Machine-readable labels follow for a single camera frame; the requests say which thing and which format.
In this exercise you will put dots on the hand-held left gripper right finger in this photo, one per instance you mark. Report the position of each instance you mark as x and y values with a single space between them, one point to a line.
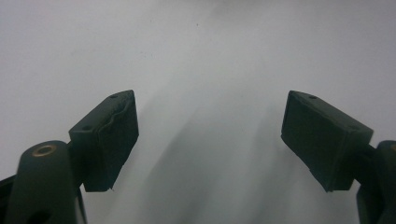
323 140

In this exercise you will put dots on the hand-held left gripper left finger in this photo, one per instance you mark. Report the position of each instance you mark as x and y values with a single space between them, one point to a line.
106 140

